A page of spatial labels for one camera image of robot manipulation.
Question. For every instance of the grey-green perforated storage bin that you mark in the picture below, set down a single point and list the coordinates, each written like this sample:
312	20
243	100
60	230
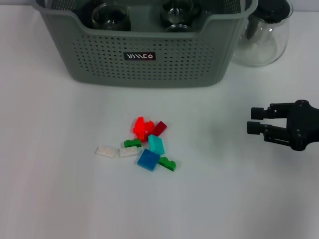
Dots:
104	62

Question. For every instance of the white two-stud building plate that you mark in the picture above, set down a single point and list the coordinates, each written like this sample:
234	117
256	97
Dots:
128	152
106	152

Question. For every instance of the bright red building brick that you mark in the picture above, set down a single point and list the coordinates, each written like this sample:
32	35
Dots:
139	125

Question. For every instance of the glass carafe black lid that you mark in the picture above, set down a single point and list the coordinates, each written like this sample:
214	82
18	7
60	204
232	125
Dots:
261	49

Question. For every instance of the blue square building plate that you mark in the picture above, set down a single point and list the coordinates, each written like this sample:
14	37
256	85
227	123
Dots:
148	159

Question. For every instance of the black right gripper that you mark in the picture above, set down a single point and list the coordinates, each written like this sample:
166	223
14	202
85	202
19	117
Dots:
304	124

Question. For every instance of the glass teacup black sleeve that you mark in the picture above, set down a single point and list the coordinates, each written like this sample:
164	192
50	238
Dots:
111	17
178	12
178	28

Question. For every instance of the dark red building brick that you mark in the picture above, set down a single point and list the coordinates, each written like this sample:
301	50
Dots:
159	128

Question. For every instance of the green building brick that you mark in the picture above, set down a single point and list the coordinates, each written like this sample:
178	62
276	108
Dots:
130	143
167	163

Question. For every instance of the teal building brick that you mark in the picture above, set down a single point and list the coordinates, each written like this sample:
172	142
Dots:
157	144

